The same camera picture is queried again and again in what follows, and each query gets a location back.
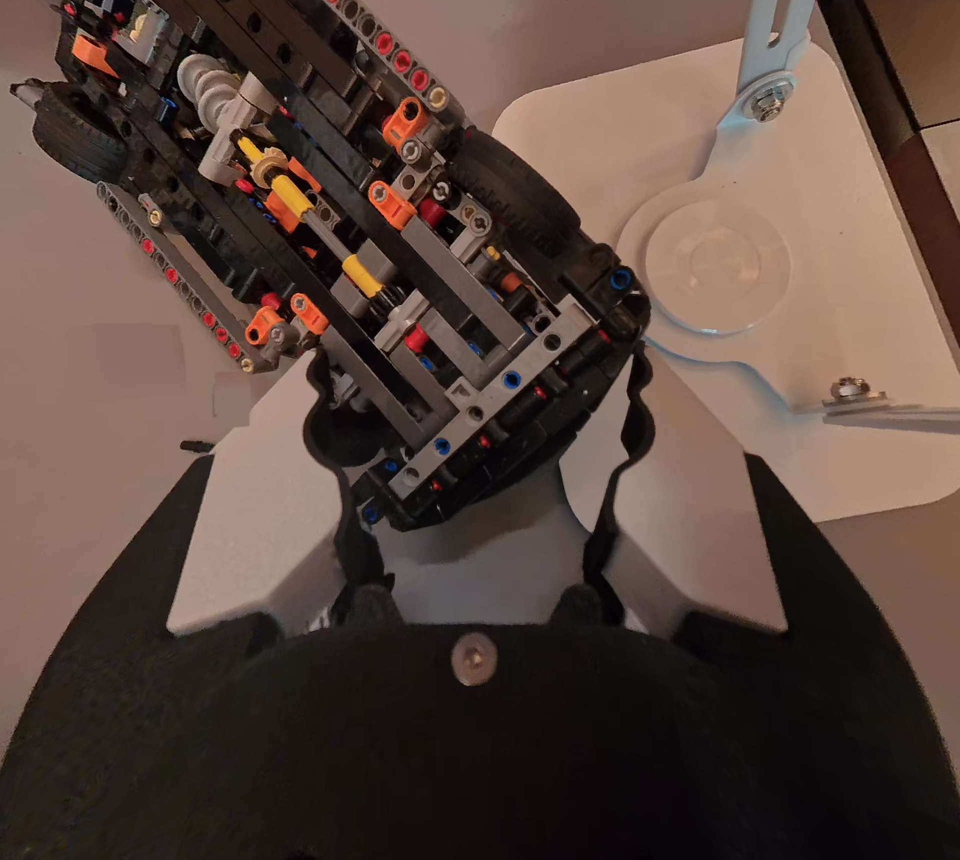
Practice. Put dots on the white book stand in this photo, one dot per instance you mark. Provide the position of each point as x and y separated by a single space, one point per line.
825 350

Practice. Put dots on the grey toy car model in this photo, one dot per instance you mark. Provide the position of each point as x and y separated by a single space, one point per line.
337 200

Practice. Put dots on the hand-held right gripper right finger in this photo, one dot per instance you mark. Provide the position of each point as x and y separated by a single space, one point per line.
690 515

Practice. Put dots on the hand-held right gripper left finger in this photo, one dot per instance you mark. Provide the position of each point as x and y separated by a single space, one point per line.
255 522

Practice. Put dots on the black toy pin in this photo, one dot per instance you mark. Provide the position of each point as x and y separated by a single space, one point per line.
199 446

